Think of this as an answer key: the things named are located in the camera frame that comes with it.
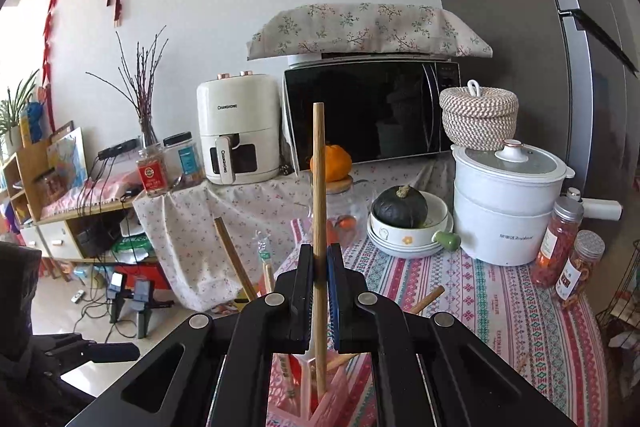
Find pink plastic utensil basket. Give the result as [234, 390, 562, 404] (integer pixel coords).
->
[267, 347, 378, 427]

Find white air fryer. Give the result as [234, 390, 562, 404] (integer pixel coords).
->
[196, 71, 282, 186]

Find glass jar with wooden lid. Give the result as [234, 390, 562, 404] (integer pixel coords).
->
[325, 174, 371, 243]

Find black wire rack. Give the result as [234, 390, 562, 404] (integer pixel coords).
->
[595, 239, 640, 358]

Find floral cabinet cloth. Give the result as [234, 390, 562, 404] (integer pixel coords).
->
[132, 154, 456, 313]

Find wooden desktop organizer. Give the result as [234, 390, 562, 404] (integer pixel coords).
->
[0, 139, 56, 228]

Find red label jar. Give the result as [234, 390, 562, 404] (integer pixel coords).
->
[136, 144, 168, 198]

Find green packet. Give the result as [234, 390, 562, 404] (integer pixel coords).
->
[112, 234, 151, 258]

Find white electric pot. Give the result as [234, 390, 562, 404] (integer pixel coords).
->
[451, 139, 625, 267]

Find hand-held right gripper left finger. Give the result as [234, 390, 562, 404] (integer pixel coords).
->
[65, 243, 317, 427]

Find paper-wrapped chopsticks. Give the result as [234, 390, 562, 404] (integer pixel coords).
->
[255, 229, 277, 295]
[277, 353, 301, 408]

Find red chili string decoration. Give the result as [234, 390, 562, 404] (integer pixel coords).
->
[41, 0, 75, 132]

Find white plate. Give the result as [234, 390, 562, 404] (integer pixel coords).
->
[367, 212, 455, 260]

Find green potted plant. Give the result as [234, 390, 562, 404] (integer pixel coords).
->
[0, 69, 41, 158]

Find red plastic spoon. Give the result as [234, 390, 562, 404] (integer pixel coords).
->
[290, 359, 315, 413]

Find white bowl with green handle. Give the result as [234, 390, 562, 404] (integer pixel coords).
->
[367, 196, 461, 253]

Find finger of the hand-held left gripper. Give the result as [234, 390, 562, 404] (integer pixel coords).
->
[47, 333, 142, 364]

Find black power strip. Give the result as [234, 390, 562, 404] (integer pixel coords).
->
[97, 138, 138, 160]

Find grey refrigerator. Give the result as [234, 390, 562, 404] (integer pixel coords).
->
[417, 0, 640, 323]

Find woven rope basket with lid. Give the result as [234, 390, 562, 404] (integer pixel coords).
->
[439, 79, 520, 152]

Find white glass pot lid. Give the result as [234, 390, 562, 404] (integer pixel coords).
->
[452, 139, 576, 180]

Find floral microwave cover cloth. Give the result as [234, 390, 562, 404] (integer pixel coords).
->
[245, 2, 494, 62]

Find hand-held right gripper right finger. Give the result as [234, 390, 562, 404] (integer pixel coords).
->
[327, 243, 578, 427]

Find glass vase with bare branches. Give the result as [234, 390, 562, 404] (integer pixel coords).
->
[85, 26, 168, 148]

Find brown wooden chopstick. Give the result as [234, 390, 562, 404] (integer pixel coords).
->
[214, 217, 258, 303]

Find dark green pumpkin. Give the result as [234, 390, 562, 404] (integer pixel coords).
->
[371, 185, 430, 229]

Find striped patterned tablecloth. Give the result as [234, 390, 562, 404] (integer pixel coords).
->
[265, 217, 608, 427]

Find black handheld device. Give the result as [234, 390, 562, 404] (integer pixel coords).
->
[106, 272, 128, 324]
[131, 279, 173, 340]

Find wooden low cabinet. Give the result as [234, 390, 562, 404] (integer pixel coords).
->
[20, 197, 151, 280]

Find blue toy figure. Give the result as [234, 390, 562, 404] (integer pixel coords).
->
[22, 101, 46, 142]

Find clear jar with black lid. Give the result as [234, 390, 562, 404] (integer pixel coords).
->
[162, 132, 206, 188]

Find jar of red dried fruit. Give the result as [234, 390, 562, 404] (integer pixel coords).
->
[530, 196, 586, 290]

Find jar of dried fruit slices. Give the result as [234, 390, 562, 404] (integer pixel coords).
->
[554, 230, 606, 310]

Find pink plastic sheet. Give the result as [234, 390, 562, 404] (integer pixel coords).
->
[40, 172, 146, 220]

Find orange tangerine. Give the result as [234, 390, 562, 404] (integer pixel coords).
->
[310, 144, 353, 182]

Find picture board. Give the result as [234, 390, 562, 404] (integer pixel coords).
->
[47, 122, 88, 192]

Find black microwave oven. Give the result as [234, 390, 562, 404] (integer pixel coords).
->
[281, 59, 463, 178]

